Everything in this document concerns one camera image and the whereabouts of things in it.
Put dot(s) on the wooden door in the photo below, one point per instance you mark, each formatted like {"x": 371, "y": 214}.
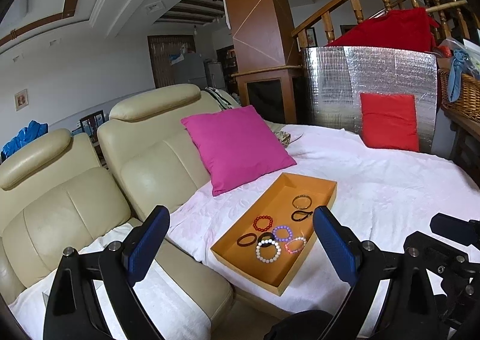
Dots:
{"x": 165, "y": 62}

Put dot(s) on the grey refrigerator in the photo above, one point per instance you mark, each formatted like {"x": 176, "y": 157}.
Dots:
{"x": 187, "y": 70}

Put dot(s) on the wall picture frame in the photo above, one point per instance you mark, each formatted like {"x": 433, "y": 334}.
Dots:
{"x": 21, "y": 99}

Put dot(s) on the orange tray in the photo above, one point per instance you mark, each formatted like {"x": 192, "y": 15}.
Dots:
{"x": 300, "y": 186}

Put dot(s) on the wooden side table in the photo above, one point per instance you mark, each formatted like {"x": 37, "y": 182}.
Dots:
{"x": 463, "y": 137}

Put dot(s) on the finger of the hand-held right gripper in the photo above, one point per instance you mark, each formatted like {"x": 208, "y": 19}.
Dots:
{"x": 455, "y": 226}
{"x": 453, "y": 276}

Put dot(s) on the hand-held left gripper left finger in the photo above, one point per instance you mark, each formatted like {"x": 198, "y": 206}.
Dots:
{"x": 148, "y": 246}

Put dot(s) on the wicker basket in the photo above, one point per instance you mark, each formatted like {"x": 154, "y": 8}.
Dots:
{"x": 467, "y": 96}

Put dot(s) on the beige leather sofa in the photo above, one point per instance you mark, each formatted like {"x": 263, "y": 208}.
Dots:
{"x": 56, "y": 205}

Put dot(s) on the blue cloth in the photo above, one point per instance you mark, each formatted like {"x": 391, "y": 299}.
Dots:
{"x": 455, "y": 77}

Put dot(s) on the silver insulation panel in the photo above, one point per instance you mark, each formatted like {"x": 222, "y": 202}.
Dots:
{"x": 330, "y": 85}

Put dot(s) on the red cloth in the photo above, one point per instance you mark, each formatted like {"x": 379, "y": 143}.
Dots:
{"x": 390, "y": 29}

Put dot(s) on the silver bangle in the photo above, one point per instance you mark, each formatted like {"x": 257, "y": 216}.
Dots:
{"x": 300, "y": 196}

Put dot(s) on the patterned cloth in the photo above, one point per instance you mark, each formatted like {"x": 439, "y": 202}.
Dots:
{"x": 283, "y": 135}

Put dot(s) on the blue plastic bag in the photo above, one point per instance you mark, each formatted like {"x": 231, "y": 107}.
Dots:
{"x": 22, "y": 137}

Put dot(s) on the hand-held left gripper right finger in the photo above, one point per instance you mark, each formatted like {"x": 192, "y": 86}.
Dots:
{"x": 333, "y": 246}

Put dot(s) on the striped cloth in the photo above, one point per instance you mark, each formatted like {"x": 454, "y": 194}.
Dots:
{"x": 221, "y": 98}

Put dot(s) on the wooden cabinet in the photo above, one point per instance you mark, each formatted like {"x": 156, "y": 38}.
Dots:
{"x": 266, "y": 92}

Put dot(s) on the clear plastic bags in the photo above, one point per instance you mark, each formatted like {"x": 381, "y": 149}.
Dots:
{"x": 470, "y": 59}

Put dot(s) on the white refrigerator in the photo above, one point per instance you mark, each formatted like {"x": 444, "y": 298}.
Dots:
{"x": 214, "y": 75}

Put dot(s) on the red cushion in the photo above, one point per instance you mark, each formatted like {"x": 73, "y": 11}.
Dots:
{"x": 390, "y": 119}

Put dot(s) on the wooden column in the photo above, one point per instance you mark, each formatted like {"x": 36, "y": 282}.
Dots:
{"x": 255, "y": 6}

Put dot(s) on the pink cushion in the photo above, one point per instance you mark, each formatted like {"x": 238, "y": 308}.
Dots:
{"x": 236, "y": 145}

